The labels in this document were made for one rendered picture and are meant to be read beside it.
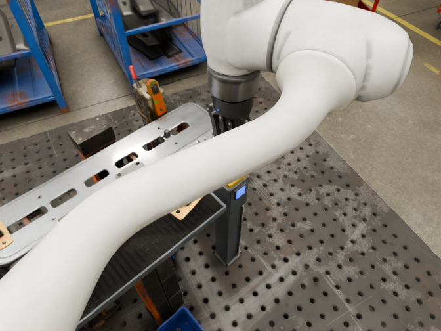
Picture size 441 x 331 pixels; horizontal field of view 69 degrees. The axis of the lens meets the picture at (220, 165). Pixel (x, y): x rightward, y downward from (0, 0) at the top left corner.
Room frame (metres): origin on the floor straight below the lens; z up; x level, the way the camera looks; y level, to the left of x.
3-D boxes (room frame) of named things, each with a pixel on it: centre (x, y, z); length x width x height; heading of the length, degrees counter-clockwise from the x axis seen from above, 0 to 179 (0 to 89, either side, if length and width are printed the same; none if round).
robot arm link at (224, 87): (0.47, -0.02, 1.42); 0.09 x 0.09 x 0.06
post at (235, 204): (0.47, -0.02, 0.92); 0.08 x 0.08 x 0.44; 43
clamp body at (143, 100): (0.92, 0.26, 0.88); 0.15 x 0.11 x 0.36; 43
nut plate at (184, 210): (0.38, 0.07, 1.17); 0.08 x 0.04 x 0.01; 144
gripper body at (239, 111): (0.47, -0.02, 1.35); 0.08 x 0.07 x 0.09; 43
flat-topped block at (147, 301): (0.29, 0.17, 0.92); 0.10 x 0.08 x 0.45; 133
